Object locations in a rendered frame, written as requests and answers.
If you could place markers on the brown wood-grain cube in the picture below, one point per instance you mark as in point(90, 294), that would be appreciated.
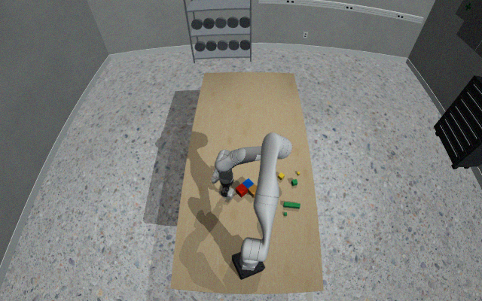
point(252, 190)

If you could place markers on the blue cube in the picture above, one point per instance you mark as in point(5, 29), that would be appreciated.
point(247, 183)

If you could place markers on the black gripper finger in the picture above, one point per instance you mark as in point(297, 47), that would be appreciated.
point(223, 193)

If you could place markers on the red cube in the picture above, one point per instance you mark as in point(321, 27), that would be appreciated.
point(241, 190)

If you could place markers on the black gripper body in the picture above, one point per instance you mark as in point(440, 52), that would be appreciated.
point(226, 185)

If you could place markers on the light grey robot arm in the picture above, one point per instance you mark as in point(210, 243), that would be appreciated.
point(274, 146)

